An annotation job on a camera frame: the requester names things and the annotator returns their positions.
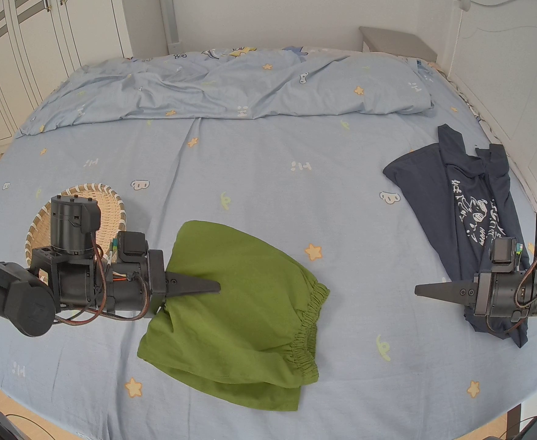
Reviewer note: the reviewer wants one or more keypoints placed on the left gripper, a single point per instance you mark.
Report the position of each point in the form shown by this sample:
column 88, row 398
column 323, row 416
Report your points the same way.
column 126, row 291

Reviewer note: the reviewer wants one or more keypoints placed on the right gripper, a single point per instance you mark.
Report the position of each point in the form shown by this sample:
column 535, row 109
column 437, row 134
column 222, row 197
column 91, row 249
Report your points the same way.
column 502, row 296

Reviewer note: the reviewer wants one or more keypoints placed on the green shorts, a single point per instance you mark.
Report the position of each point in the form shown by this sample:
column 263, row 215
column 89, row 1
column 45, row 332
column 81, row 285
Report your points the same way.
column 250, row 314

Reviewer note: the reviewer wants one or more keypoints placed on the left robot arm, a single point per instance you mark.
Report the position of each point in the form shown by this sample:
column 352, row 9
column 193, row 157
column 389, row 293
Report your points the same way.
column 20, row 300

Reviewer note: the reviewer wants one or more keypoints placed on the round woven basket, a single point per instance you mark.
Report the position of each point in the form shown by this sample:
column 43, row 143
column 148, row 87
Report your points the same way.
column 110, row 220

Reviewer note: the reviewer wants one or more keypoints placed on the bed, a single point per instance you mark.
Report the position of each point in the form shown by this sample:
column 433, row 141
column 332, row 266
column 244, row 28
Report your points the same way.
column 268, row 177

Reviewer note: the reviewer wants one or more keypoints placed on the dark blue T-shirt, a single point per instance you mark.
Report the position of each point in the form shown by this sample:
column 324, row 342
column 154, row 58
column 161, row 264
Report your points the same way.
column 433, row 190

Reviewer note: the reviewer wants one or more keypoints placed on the pale blue quilt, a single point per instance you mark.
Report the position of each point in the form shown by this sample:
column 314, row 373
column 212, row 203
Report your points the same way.
column 250, row 85

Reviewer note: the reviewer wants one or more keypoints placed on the white wardrobe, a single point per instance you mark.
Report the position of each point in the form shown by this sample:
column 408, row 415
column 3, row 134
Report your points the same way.
column 20, row 39

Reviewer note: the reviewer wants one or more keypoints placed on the grey bedside table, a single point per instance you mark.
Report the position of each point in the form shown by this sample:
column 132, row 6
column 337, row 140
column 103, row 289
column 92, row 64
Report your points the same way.
column 392, row 41

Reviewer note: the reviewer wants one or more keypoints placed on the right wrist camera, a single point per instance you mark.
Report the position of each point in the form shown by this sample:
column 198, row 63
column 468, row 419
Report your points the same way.
column 503, row 250

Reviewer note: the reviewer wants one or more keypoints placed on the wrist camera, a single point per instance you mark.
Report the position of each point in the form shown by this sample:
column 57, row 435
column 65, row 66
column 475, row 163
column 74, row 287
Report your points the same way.
column 503, row 250
column 133, row 245

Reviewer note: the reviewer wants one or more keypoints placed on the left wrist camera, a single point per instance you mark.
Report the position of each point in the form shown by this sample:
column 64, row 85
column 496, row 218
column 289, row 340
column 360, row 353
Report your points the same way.
column 133, row 245

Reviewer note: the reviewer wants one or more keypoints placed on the grey wall duct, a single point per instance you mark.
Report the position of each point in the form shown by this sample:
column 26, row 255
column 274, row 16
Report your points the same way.
column 170, row 7

